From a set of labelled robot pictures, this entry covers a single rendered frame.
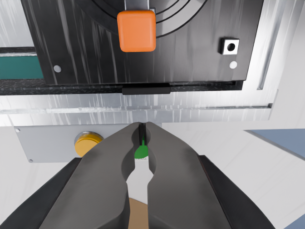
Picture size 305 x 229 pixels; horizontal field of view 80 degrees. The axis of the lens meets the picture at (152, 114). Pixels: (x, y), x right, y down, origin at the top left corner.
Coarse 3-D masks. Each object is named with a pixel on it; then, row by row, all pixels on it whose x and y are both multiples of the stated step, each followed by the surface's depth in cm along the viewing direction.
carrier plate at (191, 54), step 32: (32, 0) 18; (64, 0) 18; (224, 0) 18; (256, 0) 18; (32, 32) 19; (64, 32) 19; (96, 32) 19; (192, 32) 19; (224, 32) 19; (256, 32) 19; (64, 64) 21; (96, 64) 21; (128, 64) 21; (160, 64) 21; (192, 64) 21; (224, 64) 21
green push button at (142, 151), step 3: (141, 147) 26; (144, 147) 26; (147, 147) 26; (138, 150) 26; (141, 150) 26; (144, 150) 26; (147, 150) 26; (135, 153) 26; (138, 153) 26; (141, 153) 26; (144, 153) 26; (147, 153) 26; (135, 156) 27; (138, 156) 27; (141, 156) 27; (144, 156) 27
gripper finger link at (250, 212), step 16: (208, 160) 9; (208, 176) 8; (224, 176) 8; (224, 192) 7; (240, 192) 7; (224, 208) 6; (240, 208) 6; (256, 208) 6; (240, 224) 6; (256, 224) 6; (272, 224) 6
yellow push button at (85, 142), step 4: (84, 136) 26; (88, 136) 26; (92, 136) 26; (96, 136) 26; (80, 140) 25; (84, 140) 25; (88, 140) 25; (92, 140) 25; (96, 140) 26; (100, 140) 26; (76, 144) 26; (80, 144) 26; (84, 144) 26; (88, 144) 26; (92, 144) 26; (76, 148) 26; (80, 148) 26; (84, 148) 26; (88, 148) 26; (76, 152) 26; (80, 152) 26; (84, 152) 26; (80, 156) 27
